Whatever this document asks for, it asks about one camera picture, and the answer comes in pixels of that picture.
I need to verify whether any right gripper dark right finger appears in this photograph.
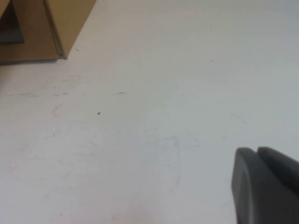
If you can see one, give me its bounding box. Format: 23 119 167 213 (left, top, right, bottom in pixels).
256 146 299 181

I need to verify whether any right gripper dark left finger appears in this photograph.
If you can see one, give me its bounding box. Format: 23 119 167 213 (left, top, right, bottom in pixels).
230 147 299 224

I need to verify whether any lower cardboard drawer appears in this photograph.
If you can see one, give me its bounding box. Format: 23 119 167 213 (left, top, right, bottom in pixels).
43 0 97 60

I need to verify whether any cardboard drawer with neat window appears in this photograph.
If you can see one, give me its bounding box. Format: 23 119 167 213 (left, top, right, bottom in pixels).
0 0 64 65

